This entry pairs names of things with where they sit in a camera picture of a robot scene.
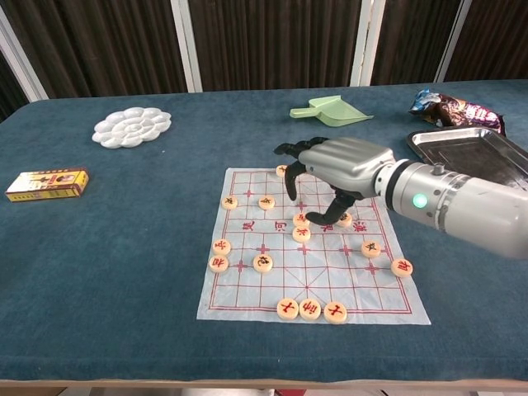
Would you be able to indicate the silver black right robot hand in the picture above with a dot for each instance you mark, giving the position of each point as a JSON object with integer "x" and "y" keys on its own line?
{"x": 346, "y": 165}

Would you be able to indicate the red character xiangqi piece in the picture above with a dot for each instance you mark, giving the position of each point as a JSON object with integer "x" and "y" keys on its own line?
{"x": 281, "y": 170}
{"x": 402, "y": 267}
{"x": 301, "y": 234}
{"x": 335, "y": 312}
{"x": 309, "y": 309}
{"x": 218, "y": 263}
{"x": 287, "y": 309}
{"x": 221, "y": 246}
{"x": 300, "y": 218}

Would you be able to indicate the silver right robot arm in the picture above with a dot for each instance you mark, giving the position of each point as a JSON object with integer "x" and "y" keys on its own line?
{"x": 462, "y": 206}

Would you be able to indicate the black character xiangqi piece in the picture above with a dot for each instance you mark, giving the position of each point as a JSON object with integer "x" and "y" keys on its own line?
{"x": 262, "y": 263}
{"x": 266, "y": 202}
{"x": 371, "y": 248}
{"x": 229, "y": 202}
{"x": 346, "y": 221}

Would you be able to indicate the green plastic dustpan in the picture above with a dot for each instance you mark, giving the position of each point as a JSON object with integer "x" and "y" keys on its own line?
{"x": 336, "y": 112}

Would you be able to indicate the translucent xiangqi board sheet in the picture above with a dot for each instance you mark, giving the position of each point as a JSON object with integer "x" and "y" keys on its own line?
{"x": 321, "y": 280}

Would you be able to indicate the purple brown snack bag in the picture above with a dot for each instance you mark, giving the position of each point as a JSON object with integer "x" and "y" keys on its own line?
{"x": 458, "y": 111}

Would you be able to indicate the stainless steel tray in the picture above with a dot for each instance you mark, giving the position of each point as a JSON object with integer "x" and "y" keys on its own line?
{"x": 474, "y": 152}

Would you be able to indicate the dark slatted panel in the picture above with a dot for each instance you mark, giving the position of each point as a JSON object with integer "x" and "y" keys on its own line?
{"x": 103, "y": 45}
{"x": 276, "y": 41}
{"x": 412, "y": 41}
{"x": 495, "y": 37}

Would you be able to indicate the white flower paint palette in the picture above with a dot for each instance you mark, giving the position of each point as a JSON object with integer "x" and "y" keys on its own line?
{"x": 132, "y": 127}

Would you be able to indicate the teal felt table cloth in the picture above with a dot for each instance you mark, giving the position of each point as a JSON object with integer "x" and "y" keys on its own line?
{"x": 123, "y": 268}

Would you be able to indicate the yellow printed cardboard box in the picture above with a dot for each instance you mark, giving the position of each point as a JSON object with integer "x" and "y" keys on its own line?
{"x": 47, "y": 184}

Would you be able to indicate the white frame post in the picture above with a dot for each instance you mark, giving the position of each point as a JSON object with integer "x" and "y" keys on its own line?
{"x": 20, "y": 62}
{"x": 453, "y": 41}
{"x": 186, "y": 45}
{"x": 368, "y": 41}

